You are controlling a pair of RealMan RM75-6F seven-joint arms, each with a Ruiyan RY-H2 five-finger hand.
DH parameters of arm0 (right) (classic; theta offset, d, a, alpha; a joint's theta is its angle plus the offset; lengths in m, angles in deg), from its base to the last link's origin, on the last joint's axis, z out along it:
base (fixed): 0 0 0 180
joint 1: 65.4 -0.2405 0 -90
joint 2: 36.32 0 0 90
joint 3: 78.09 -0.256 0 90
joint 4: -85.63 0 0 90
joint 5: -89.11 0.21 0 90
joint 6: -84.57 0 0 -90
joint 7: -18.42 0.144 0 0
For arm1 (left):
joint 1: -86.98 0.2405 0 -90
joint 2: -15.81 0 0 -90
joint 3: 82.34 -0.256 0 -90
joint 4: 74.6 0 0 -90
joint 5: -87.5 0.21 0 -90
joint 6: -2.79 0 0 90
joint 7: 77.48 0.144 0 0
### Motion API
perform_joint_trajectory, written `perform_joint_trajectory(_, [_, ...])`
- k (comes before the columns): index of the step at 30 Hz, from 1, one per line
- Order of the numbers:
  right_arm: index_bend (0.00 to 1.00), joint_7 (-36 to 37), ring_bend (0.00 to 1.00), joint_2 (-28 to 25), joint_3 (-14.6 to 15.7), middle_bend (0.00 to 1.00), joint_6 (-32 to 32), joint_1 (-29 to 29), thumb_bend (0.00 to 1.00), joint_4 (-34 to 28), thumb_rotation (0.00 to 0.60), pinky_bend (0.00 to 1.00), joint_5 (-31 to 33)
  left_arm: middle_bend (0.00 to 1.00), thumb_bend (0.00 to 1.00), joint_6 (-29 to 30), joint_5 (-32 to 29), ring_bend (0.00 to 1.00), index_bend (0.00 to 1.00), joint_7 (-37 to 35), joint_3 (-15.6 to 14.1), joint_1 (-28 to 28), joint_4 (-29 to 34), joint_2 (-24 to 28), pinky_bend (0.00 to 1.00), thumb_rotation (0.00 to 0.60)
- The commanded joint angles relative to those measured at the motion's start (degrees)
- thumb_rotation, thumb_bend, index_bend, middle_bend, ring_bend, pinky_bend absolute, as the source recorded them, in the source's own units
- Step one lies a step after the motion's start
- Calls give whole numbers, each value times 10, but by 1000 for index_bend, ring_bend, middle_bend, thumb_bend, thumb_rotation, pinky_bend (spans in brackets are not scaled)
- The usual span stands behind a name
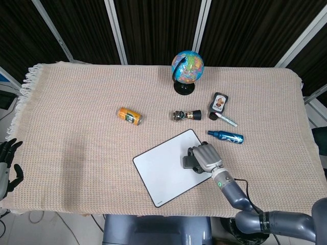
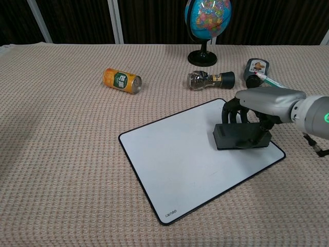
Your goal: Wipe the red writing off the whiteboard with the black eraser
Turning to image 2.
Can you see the aluminium frame post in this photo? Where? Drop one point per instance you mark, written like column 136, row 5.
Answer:
column 212, row 41
column 326, row 39
column 41, row 23
column 116, row 23

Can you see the glass pepper grinder black cap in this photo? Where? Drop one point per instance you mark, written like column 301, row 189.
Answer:
column 205, row 81

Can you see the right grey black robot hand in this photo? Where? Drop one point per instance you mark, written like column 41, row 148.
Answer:
column 270, row 101

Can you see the dark squeeze sauce bottle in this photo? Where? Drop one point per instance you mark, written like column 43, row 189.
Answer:
column 253, row 67

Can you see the beige woven tablecloth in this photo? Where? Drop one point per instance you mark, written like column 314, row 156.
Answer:
column 64, row 154

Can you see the white board with black rim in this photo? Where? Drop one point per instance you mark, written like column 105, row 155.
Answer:
column 180, row 159

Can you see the white marker pen red tip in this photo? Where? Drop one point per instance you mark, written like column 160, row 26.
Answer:
column 270, row 81

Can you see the orange drink can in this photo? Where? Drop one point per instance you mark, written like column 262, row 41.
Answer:
column 120, row 81

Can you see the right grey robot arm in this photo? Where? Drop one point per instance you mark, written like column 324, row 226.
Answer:
column 314, row 115

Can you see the blue desk globe black stand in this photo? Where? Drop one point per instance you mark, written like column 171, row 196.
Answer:
column 208, row 18

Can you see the grey whiteboard eraser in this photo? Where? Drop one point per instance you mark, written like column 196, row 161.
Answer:
column 234, row 136

